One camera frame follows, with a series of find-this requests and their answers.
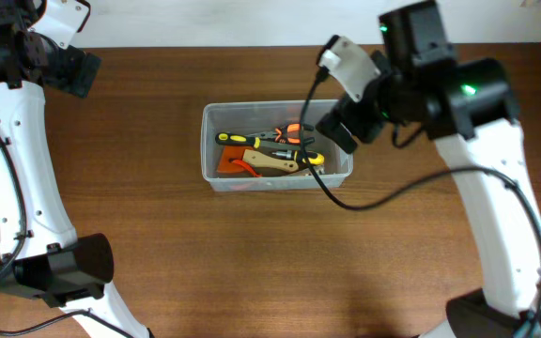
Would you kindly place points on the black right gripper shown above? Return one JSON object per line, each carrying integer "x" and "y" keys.
{"x": 352, "y": 118}

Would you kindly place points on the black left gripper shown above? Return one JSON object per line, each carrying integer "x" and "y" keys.
{"x": 79, "y": 72}

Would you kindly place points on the yellow black screwdriver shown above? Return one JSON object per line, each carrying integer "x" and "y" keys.
{"x": 299, "y": 157}

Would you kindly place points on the long nose pliers orange black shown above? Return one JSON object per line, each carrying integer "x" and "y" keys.
{"x": 287, "y": 134}

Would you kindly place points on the metal file yellow black handle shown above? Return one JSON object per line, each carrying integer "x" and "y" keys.
{"x": 232, "y": 139}

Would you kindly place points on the orange socket bit holder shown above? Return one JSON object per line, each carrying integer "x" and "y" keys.
{"x": 318, "y": 169}

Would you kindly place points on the orange scraper wooden handle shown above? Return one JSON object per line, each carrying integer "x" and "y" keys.
{"x": 256, "y": 159}

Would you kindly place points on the clear plastic container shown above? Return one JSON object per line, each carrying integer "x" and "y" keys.
{"x": 253, "y": 117}

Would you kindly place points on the small red cutting pliers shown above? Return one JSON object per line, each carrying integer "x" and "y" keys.
{"x": 247, "y": 166}

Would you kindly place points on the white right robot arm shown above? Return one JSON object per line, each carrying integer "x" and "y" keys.
{"x": 470, "y": 113}

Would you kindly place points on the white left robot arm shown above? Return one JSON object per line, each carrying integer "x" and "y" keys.
{"x": 41, "y": 255}

